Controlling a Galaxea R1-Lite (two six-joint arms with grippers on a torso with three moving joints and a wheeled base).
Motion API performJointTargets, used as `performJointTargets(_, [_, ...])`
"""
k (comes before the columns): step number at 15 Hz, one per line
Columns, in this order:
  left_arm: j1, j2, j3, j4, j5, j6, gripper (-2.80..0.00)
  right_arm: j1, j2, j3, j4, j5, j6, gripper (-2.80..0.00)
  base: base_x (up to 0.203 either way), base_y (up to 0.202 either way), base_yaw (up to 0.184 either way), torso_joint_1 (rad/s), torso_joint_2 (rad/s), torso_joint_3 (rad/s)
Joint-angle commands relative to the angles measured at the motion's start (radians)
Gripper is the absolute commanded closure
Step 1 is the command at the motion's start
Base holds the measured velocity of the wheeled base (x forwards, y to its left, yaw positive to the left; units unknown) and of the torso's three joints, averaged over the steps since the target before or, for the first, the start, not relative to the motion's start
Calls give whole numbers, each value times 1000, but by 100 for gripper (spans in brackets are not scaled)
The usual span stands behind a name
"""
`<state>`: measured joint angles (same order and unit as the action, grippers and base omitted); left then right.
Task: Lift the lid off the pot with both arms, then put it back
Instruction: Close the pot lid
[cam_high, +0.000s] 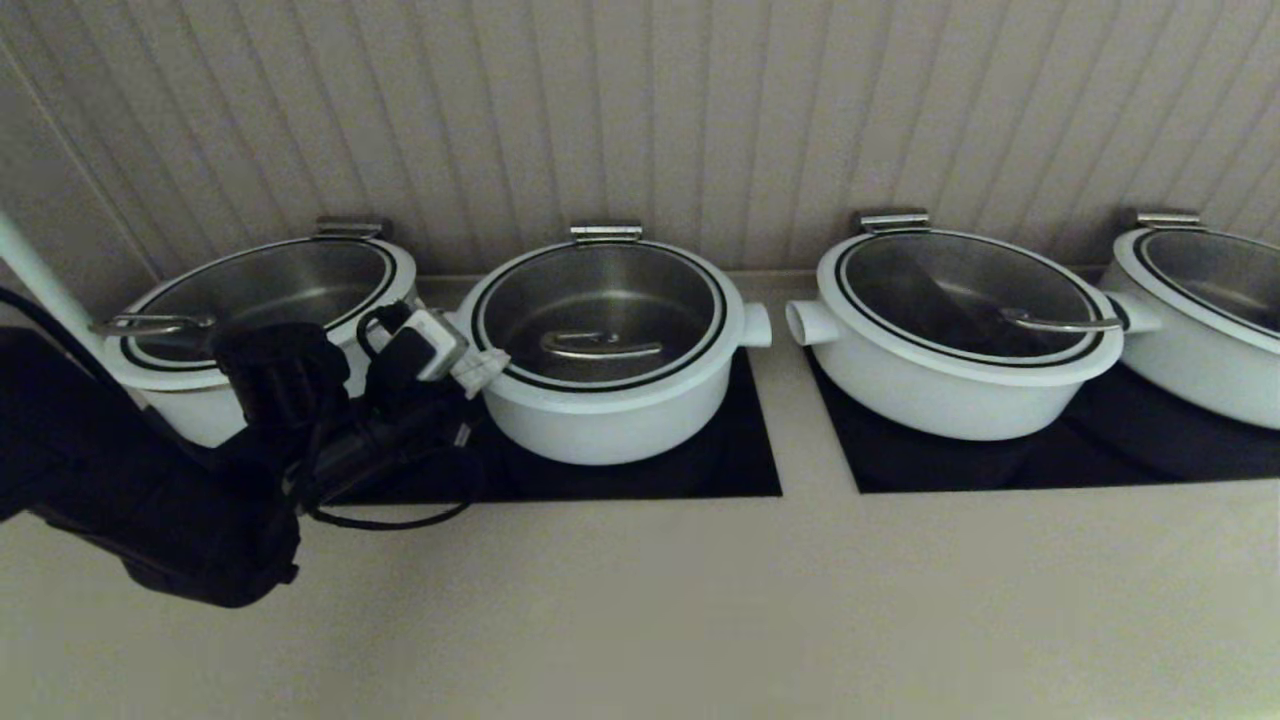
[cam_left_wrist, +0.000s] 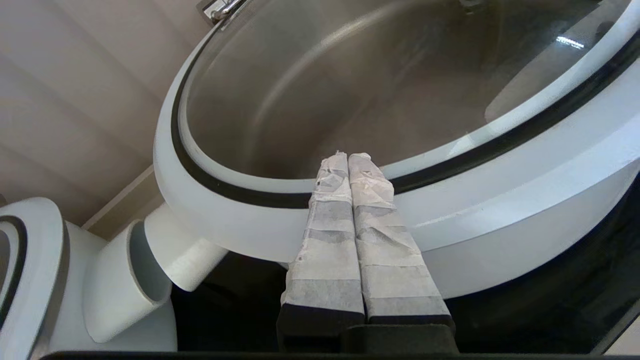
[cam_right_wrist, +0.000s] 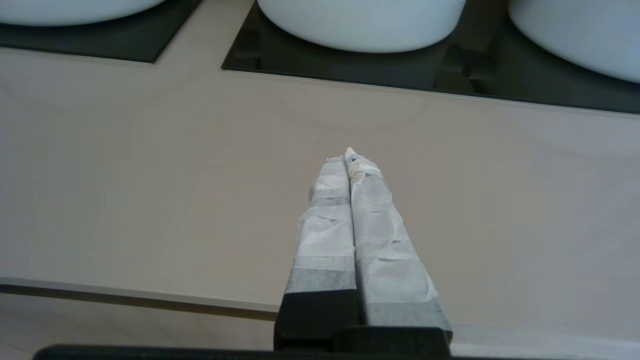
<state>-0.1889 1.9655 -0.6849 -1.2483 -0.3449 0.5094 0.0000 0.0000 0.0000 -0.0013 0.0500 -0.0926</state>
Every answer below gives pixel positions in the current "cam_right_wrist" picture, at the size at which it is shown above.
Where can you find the black glass induction cooktop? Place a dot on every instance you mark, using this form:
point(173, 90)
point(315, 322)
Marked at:
point(100, 42)
point(400, 72)

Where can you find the white deep cooking pot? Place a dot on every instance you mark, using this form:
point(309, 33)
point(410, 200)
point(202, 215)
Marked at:
point(65, 12)

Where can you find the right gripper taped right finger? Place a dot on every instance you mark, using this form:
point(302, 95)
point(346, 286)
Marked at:
point(385, 250)

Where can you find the white shallow cooking pot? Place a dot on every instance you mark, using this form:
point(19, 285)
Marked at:
point(585, 40)
point(365, 25)

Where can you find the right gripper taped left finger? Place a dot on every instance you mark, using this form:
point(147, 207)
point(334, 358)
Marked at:
point(325, 240)

